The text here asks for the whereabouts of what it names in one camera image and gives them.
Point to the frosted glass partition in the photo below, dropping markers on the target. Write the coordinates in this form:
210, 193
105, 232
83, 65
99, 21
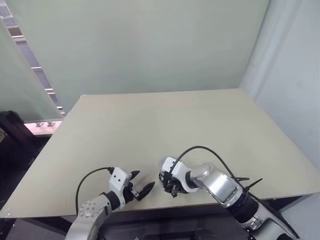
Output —
20, 87

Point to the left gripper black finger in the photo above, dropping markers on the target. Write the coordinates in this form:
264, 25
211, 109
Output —
135, 174
147, 189

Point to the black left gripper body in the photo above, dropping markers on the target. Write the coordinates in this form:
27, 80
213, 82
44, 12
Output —
130, 193

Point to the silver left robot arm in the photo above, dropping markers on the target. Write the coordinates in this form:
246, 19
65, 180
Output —
87, 210

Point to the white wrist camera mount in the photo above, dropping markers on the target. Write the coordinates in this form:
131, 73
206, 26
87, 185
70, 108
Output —
118, 178
178, 172

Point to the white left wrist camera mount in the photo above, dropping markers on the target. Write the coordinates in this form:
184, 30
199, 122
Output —
118, 178

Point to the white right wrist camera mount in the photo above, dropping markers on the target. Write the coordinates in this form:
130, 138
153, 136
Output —
178, 172

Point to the pink ledge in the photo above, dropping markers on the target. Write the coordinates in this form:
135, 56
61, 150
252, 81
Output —
42, 130

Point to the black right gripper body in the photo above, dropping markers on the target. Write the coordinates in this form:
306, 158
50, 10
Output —
175, 188

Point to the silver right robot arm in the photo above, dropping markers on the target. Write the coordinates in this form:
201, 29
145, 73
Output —
220, 182

